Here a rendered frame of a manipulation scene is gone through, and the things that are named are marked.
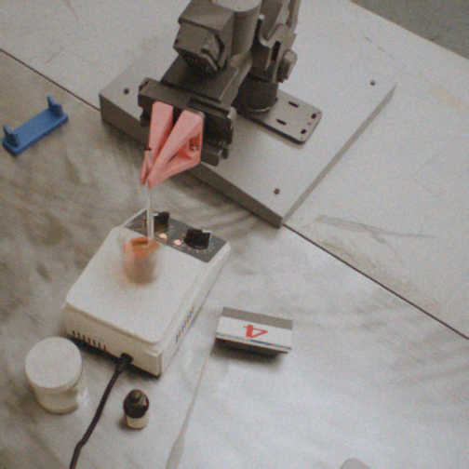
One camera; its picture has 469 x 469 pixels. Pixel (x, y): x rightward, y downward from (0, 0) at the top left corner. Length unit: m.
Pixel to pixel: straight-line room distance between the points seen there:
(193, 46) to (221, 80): 0.07
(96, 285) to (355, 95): 0.52
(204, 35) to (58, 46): 0.57
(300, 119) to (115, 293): 0.40
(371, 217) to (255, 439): 0.36
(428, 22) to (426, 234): 1.90
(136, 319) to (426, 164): 0.52
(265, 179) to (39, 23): 0.49
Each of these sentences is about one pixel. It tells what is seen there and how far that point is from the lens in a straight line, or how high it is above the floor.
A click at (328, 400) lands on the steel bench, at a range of 0.88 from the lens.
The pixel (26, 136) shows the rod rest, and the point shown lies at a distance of 1.08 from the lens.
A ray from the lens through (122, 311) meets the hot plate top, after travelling 0.81.
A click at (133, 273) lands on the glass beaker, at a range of 0.79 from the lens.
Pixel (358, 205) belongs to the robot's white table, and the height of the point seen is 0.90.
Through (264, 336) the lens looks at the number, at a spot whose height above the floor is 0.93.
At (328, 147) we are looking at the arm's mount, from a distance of 1.04.
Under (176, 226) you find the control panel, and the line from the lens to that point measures 0.93.
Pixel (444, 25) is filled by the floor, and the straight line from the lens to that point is 2.88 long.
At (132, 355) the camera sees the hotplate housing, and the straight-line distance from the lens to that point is 0.84.
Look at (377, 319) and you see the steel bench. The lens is 0.94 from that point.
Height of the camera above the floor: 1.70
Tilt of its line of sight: 55 degrees down
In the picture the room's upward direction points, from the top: 7 degrees clockwise
